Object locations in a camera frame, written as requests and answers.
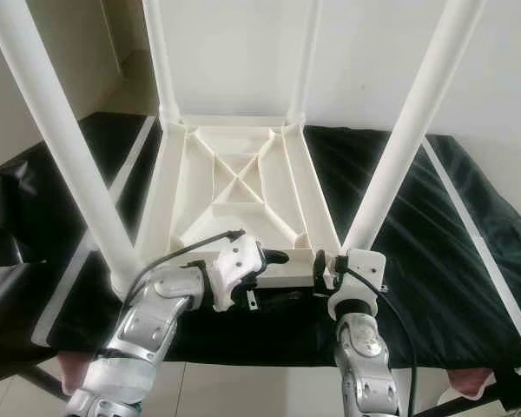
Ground white plastic table top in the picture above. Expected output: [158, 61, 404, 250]
[109, 113, 348, 301]

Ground white plastic table leg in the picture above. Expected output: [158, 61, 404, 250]
[0, 0, 148, 292]
[287, 0, 322, 127]
[142, 0, 181, 131]
[343, 0, 487, 255]

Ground black table cloth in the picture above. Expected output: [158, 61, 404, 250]
[0, 113, 521, 387]

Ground pink fabric item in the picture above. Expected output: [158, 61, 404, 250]
[447, 367, 496, 392]

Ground pink rounded object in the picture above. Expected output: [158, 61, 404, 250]
[58, 352, 92, 396]

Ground black metal stand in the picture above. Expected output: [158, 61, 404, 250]
[439, 382, 521, 417]

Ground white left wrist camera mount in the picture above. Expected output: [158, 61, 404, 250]
[204, 235, 266, 312]

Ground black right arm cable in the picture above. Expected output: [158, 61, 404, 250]
[347, 268, 419, 414]

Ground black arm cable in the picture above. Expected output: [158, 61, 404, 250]
[113, 229, 246, 348]
[347, 268, 419, 414]

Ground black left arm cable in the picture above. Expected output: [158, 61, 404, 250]
[113, 229, 246, 348]

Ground black table frame leg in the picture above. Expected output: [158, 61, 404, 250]
[17, 365, 70, 400]

